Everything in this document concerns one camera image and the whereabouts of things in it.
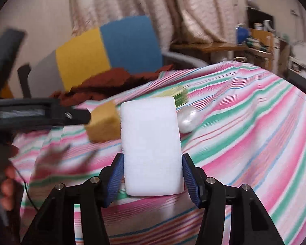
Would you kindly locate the white foam block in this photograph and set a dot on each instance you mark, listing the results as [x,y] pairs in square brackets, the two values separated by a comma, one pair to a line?
[150,141]

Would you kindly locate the white storage shelf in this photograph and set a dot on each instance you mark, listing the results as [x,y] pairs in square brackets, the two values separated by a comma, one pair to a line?
[296,67]

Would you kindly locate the small yellow sponge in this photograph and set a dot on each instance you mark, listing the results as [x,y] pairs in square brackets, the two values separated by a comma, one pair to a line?
[104,124]

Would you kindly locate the blue folding chair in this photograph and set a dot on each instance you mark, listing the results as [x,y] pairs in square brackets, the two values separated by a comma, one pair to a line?
[242,33]

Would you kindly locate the wooden side table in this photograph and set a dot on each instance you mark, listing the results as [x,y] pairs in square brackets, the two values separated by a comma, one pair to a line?
[211,53]

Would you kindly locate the clear plastic bag ball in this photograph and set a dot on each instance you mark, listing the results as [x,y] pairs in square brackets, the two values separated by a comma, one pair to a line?
[188,119]

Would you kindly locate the green white carton box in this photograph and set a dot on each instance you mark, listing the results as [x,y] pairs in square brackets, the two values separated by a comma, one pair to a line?
[179,94]

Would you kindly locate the patterned beige curtain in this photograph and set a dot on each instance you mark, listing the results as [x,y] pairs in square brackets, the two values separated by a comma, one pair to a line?
[174,21]

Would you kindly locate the dark red cloth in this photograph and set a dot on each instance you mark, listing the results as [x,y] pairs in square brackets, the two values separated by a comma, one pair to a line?
[106,84]

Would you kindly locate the person's left hand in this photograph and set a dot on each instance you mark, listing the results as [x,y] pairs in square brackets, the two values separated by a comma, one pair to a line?
[7,185]

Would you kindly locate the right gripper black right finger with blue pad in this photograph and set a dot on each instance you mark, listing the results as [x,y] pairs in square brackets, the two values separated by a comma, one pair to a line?
[250,221]

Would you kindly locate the grey yellow blue chair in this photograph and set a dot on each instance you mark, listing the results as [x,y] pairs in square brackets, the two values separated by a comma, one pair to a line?
[129,43]

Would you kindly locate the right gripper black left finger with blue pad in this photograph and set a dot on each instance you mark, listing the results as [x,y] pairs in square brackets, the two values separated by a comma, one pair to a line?
[54,222]

